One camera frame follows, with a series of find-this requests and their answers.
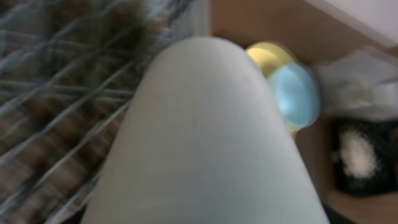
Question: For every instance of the black waste tray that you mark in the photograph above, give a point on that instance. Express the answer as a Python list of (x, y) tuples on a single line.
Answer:
[(383, 137)]

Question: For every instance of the yellow plate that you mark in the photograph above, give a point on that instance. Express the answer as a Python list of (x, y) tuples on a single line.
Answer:
[(273, 59)]

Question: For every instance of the white cup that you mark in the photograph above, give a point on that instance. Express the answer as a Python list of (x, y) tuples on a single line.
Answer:
[(203, 142)]

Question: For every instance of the grey dishwasher rack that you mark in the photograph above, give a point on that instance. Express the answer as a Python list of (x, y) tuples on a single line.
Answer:
[(69, 69)]

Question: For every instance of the clear plastic bin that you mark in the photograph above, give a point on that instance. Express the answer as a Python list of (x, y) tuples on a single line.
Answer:
[(360, 85)]

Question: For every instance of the light blue bowl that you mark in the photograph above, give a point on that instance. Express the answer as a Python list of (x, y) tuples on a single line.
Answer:
[(297, 94)]

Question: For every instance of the rice and food scraps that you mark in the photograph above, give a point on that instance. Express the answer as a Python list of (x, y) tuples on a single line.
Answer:
[(357, 155)]

